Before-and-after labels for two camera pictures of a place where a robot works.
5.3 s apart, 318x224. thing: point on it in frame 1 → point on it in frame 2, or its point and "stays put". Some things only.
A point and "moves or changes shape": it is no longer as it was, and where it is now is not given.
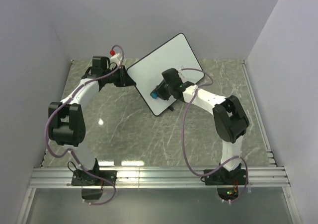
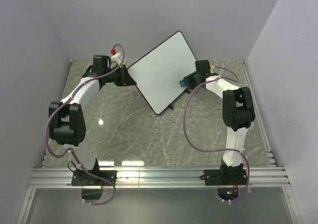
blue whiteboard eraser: (154, 95) moves or changes shape
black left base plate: (80, 178) stays put
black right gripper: (161, 95) → (190, 85)
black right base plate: (224, 177) stays put
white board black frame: (146, 72) stays put
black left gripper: (125, 80) stays put
